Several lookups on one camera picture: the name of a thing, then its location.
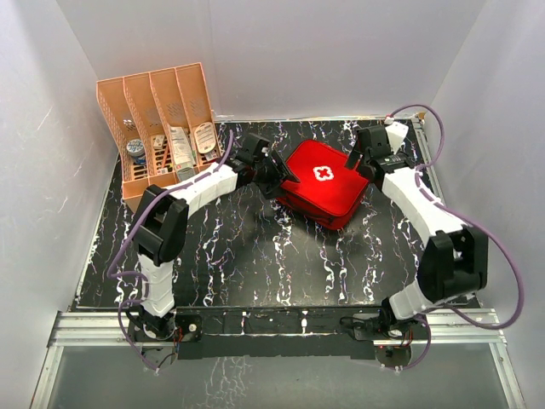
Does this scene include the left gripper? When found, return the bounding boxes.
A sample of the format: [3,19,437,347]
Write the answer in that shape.
[253,152,299,199]

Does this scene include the red black medicine case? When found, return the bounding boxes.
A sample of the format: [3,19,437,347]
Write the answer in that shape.
[278,140,369,230]

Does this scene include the orange plastic file organizer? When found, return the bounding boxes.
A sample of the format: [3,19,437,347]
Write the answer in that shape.
[96,62,223,211]

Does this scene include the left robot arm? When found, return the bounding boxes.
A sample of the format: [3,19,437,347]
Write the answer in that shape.
[126,134,300,340]

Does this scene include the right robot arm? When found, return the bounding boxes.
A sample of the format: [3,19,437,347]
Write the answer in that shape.
[340,123,489,338]

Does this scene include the white medicine box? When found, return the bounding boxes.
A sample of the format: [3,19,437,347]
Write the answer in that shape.
[169,126,195,168]

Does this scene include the small medicine boxes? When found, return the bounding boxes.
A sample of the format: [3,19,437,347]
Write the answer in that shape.
[152,135,171,175]

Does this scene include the oval blister card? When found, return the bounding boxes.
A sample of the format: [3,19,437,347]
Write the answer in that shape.
[193,122,216,154]

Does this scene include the round blue tin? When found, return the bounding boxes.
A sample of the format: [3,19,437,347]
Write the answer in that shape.
[126,138,146,165]

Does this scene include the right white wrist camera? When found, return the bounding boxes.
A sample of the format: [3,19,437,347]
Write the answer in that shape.
[385,119,409,153]

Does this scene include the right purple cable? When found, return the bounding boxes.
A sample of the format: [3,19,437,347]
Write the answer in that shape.
[385,103,525,374]

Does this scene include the purple cable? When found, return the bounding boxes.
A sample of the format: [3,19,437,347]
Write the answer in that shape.
[106,130,236,376]
[385,103,525,374]

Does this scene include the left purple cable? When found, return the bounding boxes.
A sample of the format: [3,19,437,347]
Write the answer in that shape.
[106,130,236,376]

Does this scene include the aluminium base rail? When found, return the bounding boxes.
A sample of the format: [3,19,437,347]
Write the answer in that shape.
[32,307,525,408]

